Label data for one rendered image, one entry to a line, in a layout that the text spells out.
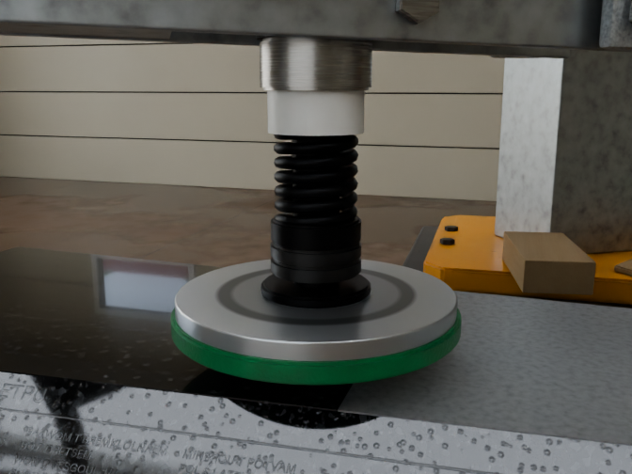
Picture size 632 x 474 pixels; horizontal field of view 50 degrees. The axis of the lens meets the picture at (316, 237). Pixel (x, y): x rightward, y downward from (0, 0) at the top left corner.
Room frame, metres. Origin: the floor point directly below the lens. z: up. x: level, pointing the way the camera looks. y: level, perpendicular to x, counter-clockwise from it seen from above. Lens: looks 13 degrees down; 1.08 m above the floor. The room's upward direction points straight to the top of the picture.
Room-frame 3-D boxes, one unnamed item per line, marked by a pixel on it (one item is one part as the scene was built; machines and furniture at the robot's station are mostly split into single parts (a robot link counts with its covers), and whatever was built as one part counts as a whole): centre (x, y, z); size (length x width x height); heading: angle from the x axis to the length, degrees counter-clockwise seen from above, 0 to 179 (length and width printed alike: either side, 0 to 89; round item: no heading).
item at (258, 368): (0.50, 0.00, 0.91); 0.22 x 0.22 x 0.04
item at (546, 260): (1.04, -0.36, 0.81); 0.20 x 0.10 x 0.05; 173
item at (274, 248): (0.50, 0.00, 0.96); 0.07 x 0.07 x 0.01
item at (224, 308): (0.50, 0.00, 0.92); 0.21 x 0.21 x 0.01
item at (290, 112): (0.50, 0.00, 1.06); 0.07 x 0.07 x 0.04
